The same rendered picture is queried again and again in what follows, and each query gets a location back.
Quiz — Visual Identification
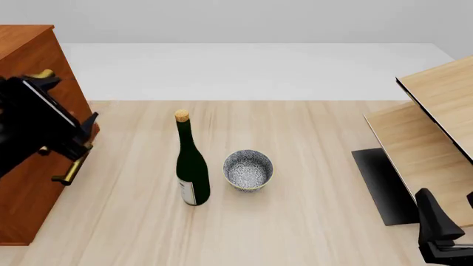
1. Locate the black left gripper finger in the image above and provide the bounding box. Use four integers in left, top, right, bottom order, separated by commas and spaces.
76, 111, 100, 141
24, 74, 63, 89

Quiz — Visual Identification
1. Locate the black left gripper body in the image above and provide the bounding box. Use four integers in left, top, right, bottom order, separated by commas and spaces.
6, 74, 93, 162

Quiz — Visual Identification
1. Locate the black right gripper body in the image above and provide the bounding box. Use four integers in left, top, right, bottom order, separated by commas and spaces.
418, 238, 473, 265

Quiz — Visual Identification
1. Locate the red-brown wooden cabinet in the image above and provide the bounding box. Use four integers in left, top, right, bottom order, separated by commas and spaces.
0, 24, 101, 246

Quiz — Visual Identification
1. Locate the pale wooden two-tier shelf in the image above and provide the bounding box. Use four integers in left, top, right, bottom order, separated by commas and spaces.
363, 54, 473, 228

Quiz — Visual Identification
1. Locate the dark green wine bottle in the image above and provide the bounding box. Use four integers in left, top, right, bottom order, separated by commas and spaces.
174, 109, 211, 207

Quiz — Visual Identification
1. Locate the blue-white patterned bowl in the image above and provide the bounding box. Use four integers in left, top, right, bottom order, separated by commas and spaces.
222, 149, 275, 194

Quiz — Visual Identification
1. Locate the small brass drawer handle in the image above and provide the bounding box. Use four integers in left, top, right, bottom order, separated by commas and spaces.
29, 69, 57, 80

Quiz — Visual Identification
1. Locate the red-brown drawer with small handle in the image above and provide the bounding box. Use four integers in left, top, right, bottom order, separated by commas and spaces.
0, 27, 94, 120

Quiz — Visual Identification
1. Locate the long brass drawer handle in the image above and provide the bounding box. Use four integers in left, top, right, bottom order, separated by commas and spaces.
38, 143, 94, 187

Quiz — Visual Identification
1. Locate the red-brown drawer with long handle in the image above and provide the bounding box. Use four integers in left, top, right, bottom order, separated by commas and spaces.
0, 121, 101, 246

